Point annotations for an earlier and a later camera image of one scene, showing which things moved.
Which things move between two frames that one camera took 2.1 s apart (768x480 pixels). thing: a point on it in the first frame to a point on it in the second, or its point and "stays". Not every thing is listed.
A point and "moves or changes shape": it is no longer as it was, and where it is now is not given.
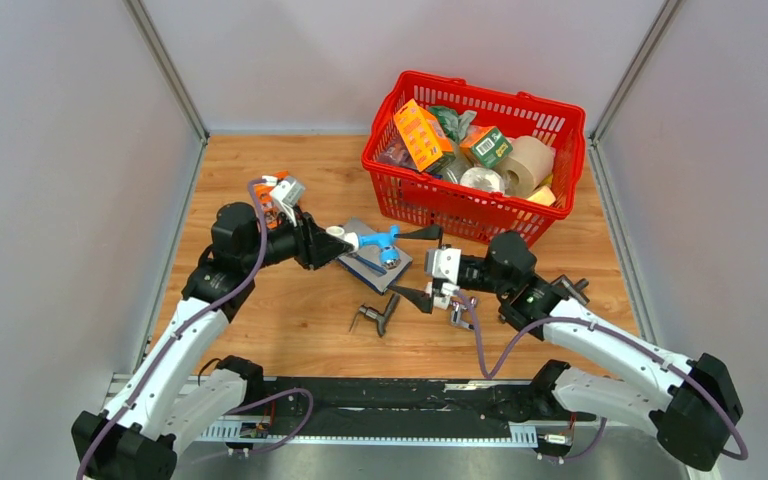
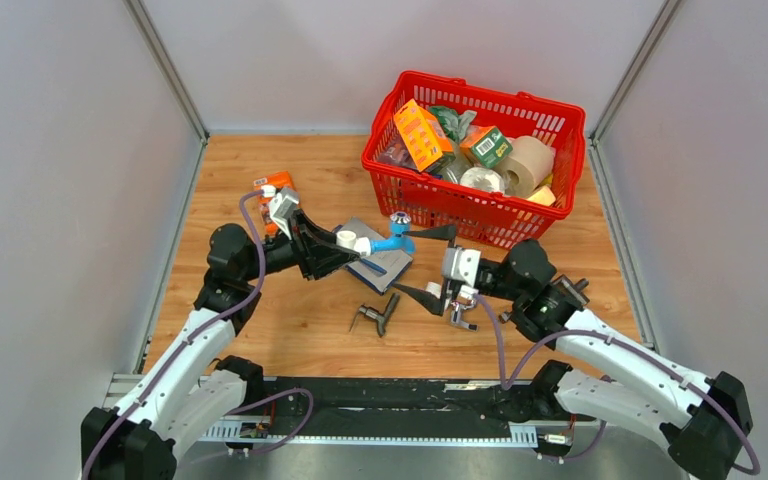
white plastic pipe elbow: [349, 237] moves or changes shape
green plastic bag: [454, 125] stays
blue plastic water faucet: [389, 243] to [400, 222]
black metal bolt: [575, 290] stays
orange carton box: [422, 134] stays
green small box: [486, 146] stays
